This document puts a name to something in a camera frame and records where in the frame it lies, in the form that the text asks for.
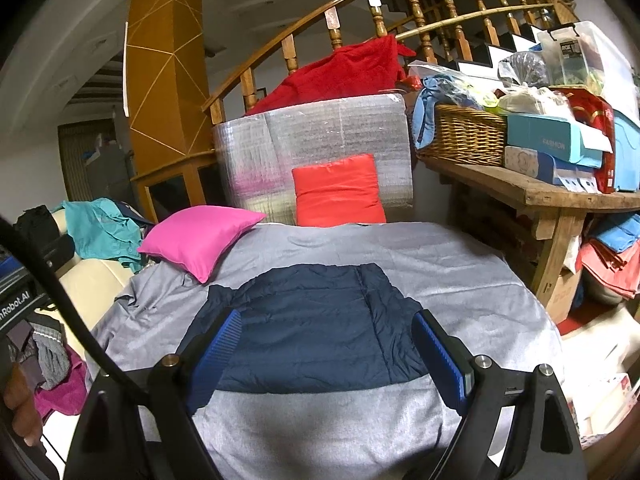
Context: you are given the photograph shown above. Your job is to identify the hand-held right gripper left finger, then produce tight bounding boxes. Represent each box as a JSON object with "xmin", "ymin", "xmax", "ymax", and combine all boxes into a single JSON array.
[{"xmin": 64, "ymin": 308, "xmax": 243, "ymax": 480}]

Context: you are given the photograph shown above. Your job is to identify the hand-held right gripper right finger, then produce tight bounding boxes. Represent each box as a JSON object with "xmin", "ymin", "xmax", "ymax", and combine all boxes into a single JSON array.
[{"xmin": 405, "ymin": 308, "xmax": 587, "ymax": 480}]

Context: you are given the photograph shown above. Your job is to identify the navy blue jacket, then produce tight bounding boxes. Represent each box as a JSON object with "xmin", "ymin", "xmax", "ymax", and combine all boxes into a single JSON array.
[{"xmin": 175, "ymin": 262, "xmax": 436, "ymax": 395}]

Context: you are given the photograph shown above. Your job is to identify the person's left hand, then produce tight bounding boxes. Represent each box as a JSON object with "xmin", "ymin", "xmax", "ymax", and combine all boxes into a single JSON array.
[{"xmin": 0, "ymin": 360, "xmax": 43, "ymax": 438}]

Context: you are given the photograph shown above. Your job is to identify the black garment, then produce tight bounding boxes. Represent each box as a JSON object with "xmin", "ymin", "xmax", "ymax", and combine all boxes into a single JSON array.
[{"xmin": 14, "ymin": 205, "xmax": 76, "ymax": 268}]

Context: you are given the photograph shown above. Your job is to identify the cream sofa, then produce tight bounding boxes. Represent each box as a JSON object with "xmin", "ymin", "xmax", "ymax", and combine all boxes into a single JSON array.
[{"xmin": 35, "ymin": 210, "xmax": 136, "ymax": 361}]

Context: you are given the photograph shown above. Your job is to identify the grey knit garment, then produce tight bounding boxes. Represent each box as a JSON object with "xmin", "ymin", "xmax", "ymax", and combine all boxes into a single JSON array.
[{"xmin": 30, "ymin": 322, "xmax": 71, "ymax": 391}]

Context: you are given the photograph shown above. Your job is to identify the teal garment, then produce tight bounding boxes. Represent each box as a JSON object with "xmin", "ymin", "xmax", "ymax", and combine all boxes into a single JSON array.
[{"xmin": 52, "ymin": 197, "xmax": 156, "ymax": 275}]

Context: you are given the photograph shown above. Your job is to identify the grey bedsheet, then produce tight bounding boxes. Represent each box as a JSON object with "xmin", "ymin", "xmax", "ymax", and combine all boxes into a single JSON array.
[{"xmin": 85, "ymin": 220, "xmax": 566, "ymax": 480}]

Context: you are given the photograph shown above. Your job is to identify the pink pillow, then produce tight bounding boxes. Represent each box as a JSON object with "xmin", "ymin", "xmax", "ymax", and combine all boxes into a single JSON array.
[{"xmin": 137, "ymin": 205, "xmax": 267, "ymax": 284}]

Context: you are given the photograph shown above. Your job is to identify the magenta garment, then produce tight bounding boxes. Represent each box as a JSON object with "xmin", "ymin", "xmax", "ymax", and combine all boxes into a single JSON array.
[{"xmin": 32, "ymin": 345, "xmax": 88, "ymax": 421}]

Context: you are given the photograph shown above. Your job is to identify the brown lattice door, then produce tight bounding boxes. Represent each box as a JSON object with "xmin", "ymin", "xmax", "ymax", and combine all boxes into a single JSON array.
[{"xmin": 57, "ymin": 122, "xmax": 101, "ymax": 202}]

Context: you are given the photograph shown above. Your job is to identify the grey cabinet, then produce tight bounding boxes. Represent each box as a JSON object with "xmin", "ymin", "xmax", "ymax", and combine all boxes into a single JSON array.
[{"xmin": 85, "ymin": 132, "xmax": 132, "ymax": 198}]

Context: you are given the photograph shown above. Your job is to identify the cardboard box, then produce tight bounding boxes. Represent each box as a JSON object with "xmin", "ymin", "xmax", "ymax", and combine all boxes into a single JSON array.
[{"xmin": 542, "ymin": 267, "xmax": 583, "ymax": 323}]

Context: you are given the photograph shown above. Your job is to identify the coral towels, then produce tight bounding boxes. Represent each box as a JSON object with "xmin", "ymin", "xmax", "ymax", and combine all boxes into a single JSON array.
[{"xmin": 575, "ymin": 240, "xmax": 640, "ymax": 303}]

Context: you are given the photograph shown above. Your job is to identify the red-orange pillow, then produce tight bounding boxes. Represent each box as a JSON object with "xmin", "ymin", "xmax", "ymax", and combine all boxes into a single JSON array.
[{"xmin": 291, "ymin": 154, "xmax": 387, "ymax": 228}]

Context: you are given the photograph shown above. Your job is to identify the blue towel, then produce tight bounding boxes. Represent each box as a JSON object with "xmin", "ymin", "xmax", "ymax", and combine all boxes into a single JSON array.
[{"xmin": 587, "ymin": 212, "xmax": 640, "ymax": 256}]

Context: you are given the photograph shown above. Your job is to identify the white patterned box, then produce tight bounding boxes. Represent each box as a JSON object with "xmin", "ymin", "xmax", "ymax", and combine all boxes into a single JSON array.
[{"xmin": 504, "ymin": 145, "xmax": 603, "ymax": 193}]

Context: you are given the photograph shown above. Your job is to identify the wicker basket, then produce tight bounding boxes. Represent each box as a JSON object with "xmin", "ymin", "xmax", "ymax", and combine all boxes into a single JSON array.
[{"xmin": 415, "ymin": 104, "xmax": 508, "ymax": 167}]

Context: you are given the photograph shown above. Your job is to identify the wooden pillar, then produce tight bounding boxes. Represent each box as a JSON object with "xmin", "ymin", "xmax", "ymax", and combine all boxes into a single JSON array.
[{"xmin": 125, "ymin": 0, "xmax": 216, "ymax": 221}]

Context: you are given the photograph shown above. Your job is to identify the silver foil mat roll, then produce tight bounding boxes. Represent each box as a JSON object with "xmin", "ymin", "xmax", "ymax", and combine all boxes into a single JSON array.
[{"xmin": 211, "ymin": 94, "xmax": 416, "ymax": 226}]

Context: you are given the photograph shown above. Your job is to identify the light blue box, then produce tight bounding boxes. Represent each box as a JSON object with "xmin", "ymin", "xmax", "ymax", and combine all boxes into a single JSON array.
[{"xmin": 505, "ymin": 114, "xmax": 615, "ymax": 168}]

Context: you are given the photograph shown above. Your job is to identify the blue cloth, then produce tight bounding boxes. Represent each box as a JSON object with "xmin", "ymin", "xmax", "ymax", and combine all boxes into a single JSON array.
[{"xmin": 412, "ymin": 75, "xmax": 471, "ymax": 148}]

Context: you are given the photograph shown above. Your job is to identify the white plastic bag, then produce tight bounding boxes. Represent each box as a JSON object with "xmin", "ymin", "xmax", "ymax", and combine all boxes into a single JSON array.
[{"xmin": 495, "ymin": 85, "xmax": 573, "ymax": 117}]

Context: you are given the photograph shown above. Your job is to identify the blue plastic bin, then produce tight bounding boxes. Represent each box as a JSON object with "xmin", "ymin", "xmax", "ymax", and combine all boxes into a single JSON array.
[{"xmin": 612, "ymin": 110, "xmax": 640, "ymax": 192}]

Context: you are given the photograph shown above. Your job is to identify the red gift bag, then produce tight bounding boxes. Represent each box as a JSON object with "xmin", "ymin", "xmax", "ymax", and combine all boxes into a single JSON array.
[{"xmin": 552, "ymin": 87, "xmax": 617, "ymax": 194}]

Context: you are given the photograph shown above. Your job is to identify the red blanket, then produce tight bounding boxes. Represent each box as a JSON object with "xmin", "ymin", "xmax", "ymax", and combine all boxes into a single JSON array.
[{"xmin": 245, "ymin": 35, "xmax": 418, "ymax": 117}]

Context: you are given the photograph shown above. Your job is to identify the clear plastic bag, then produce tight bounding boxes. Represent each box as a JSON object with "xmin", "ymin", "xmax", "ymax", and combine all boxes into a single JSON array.
[{"xmin": 497, "ymin": 50, "xmax": 551, "ymax": 92}]

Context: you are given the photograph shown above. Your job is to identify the wooden stair railing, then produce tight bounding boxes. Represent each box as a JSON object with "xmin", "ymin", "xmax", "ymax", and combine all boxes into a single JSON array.
[{"xmin": 201, "ymin": 0, "xmax": 576, "ymax": 126}]

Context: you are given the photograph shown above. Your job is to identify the clear plastic storage box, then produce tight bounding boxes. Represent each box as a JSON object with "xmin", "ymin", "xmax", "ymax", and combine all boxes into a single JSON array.
[{"xmin": 537, "ymin": 20, "xmax": 633, "ymax": 111}]

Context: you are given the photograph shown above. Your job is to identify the thick black cable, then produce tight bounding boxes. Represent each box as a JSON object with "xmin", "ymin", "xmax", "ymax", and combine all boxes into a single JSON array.
[{"xmin": 0, "ymin": 217, "xmax": 151, "ymax": 411}]

